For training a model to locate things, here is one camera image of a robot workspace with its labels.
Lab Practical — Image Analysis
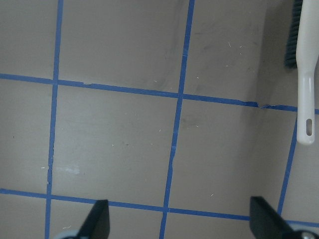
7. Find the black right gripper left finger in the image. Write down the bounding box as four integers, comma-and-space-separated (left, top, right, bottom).
56, 199, 111, 239

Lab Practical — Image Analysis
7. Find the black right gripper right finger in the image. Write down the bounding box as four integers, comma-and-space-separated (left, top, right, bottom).
249, 196, 319, 239

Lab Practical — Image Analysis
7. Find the beige hand brush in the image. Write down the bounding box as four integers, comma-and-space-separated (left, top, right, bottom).
284, 0, 319, 145

